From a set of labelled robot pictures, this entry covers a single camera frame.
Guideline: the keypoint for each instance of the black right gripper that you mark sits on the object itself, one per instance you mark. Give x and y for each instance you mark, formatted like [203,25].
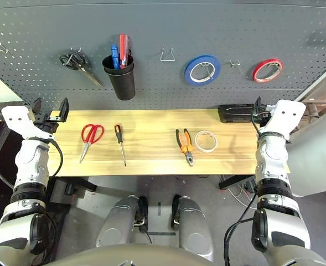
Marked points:
[261,117]

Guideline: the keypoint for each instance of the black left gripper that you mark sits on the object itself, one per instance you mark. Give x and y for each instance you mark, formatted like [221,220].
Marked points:
[47,124]

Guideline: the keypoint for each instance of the white tape roll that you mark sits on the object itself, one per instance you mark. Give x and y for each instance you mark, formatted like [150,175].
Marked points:
[206,150]

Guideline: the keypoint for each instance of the orange black pliers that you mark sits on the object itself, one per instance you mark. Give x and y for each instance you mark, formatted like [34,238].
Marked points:
[187,151]

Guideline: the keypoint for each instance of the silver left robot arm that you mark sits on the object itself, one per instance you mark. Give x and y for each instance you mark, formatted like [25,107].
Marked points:
[30,163]

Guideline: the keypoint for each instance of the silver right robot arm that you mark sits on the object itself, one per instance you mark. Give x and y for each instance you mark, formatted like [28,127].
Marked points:
[273,160]

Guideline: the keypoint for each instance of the single metal pegboard hook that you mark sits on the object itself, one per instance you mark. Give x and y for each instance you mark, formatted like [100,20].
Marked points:
[235,64]

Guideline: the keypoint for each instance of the grey metal pegboard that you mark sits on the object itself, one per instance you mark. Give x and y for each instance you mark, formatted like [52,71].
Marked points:
[162,27]

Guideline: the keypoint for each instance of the black tool case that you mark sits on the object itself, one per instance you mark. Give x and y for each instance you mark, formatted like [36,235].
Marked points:
[234,113]

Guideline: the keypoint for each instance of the red tape roll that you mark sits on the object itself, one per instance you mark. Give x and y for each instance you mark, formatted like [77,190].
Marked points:
[255,73]

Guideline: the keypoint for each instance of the white rounded cabinet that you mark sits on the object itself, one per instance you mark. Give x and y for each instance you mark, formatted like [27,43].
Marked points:
[315,155]

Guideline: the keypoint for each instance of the black plastic cup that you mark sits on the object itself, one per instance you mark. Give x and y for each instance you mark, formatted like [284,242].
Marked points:
[122,83]

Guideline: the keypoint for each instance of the blue tape roll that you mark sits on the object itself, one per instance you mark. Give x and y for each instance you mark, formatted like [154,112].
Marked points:
[188,73]

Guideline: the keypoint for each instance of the black power strip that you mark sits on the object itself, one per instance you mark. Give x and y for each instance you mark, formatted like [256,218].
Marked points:
[250,186]

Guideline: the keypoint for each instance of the silver left robot leg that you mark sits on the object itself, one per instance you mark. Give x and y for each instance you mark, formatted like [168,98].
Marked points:
[115,219]

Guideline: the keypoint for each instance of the silver robot leg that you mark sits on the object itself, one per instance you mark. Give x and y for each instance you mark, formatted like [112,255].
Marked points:
[115,219]
[193,221]

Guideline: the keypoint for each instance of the silver right robot leg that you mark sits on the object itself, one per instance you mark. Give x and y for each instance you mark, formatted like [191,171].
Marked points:
[193,221]

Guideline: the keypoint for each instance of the short black floor tape strip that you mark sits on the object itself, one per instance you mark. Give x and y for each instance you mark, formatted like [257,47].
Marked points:
[159,209]

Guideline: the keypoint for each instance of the long black floor tape strip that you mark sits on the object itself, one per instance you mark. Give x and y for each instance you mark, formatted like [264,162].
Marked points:
[162,233]

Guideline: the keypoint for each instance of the grey robot torso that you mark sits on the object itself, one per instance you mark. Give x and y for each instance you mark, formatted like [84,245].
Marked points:
[129,256]

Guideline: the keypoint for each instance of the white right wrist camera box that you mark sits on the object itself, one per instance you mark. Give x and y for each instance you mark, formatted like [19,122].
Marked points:
[285,113]

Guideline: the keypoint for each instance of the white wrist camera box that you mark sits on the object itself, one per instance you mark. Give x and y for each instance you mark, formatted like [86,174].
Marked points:
[285,113]
[16,117]

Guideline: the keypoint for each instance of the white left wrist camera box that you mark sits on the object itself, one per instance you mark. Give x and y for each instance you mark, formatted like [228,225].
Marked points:
[16,117]

